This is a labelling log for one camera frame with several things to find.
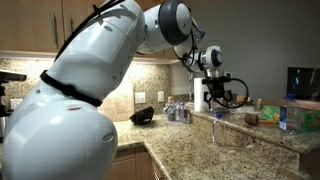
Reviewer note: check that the wooden lower cabinet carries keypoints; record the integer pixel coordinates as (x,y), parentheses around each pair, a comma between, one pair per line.
(130,166)

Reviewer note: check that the clear Fiji water bottle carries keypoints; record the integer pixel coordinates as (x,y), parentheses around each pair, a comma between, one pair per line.
(218,133)
(288,116)

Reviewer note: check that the white paper towel roll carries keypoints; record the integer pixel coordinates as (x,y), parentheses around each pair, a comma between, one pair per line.
(199,96)

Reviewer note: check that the wooden dining table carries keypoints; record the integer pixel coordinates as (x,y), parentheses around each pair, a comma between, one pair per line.
(300,104)

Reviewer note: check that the dark jar cork lid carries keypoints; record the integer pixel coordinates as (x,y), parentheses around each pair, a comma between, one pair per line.
(170,99)

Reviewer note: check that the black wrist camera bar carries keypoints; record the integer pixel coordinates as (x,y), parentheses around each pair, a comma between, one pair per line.
(216,80)

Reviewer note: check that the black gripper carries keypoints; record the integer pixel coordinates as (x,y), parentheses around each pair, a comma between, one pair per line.
(217,88)

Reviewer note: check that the wooden chair back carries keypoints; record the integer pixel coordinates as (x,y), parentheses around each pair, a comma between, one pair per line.
(242,99)

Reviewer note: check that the green cardboard box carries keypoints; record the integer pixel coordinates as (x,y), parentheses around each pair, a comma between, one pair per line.
(310,121)

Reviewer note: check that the small wrapped water bottle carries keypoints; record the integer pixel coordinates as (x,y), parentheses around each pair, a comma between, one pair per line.
(170,113)
(182,113)

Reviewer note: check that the wide white wall outlet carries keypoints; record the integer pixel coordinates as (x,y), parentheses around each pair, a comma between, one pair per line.
(16,104)
(140,98)

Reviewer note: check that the black round appliance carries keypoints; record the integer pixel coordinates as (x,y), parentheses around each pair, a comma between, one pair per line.
(143,116)

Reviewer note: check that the wooden upper cabinet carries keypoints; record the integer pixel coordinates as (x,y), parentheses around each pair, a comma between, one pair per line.
(26,26)

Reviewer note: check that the wooden cabinet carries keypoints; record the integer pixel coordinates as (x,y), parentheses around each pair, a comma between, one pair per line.
(26,26)
(130,166)

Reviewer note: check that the black coffee machine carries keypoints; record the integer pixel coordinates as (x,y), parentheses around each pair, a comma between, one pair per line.
(10,76)

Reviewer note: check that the flat screen television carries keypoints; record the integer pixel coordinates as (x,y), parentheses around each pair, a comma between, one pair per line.
(303,83)

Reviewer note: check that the narrow white wall outlet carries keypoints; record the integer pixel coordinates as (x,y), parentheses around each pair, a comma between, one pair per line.
(161,97)

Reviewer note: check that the clear plastic container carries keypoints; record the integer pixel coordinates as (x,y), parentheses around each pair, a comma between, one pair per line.
(222,110)

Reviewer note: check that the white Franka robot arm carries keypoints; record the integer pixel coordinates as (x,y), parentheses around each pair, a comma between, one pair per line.
(66,133)

